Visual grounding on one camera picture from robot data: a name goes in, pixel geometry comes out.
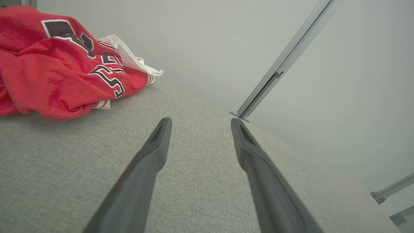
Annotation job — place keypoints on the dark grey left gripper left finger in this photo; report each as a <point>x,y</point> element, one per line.
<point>139,181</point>

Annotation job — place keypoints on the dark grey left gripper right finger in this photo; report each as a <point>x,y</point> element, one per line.
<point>271,194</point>

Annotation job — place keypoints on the grey metal partition post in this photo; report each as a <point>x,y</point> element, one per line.
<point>402,216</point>
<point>284,58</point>
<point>393,187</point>

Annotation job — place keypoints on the red Bulls basketball jersey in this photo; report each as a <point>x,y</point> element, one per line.
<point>48,74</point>

